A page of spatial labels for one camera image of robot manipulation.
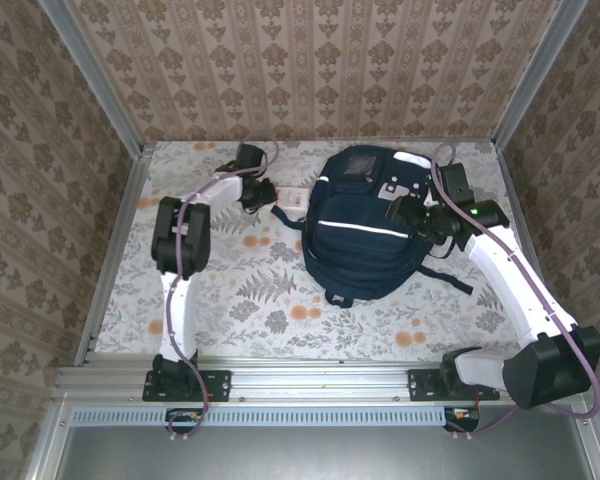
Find aluminium mounting rail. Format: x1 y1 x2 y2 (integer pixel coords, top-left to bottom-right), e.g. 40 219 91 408
54 364 594 404

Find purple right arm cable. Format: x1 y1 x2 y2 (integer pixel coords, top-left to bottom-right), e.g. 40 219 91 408
429 143 600 441

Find navy blue backpack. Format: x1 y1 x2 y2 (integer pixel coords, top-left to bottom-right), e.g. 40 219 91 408
271 144 475 309

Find grey metal panel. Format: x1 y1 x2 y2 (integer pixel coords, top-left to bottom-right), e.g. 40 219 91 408
27 394 600 480

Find grey slotted cable duct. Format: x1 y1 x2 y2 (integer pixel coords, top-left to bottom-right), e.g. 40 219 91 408
71 407 449 427

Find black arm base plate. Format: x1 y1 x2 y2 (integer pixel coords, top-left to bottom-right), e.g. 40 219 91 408
141 368 232 404
407 368 501 404

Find aluminium frame post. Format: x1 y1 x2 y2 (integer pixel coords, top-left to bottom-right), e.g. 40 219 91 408
492 0 589 151
37 0 146 156

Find white red card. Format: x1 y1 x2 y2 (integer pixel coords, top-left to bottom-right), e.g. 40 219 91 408
274 185 311 210

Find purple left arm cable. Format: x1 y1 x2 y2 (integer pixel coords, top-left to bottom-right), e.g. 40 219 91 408
162 139 281 444

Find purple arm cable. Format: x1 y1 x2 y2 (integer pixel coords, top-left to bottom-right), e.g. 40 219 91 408
429 143 600 441
162 139 281 444

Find aluminium side rail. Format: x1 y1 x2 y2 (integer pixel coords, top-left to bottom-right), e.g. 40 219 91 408
489 142 571 364
73 147 146 369

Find aluminium back rail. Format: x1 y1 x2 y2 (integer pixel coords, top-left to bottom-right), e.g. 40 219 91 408
140 135 497 149

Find small wiring connector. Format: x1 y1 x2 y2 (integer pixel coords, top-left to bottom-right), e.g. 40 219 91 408
444 405 481 435
164 407 214 444

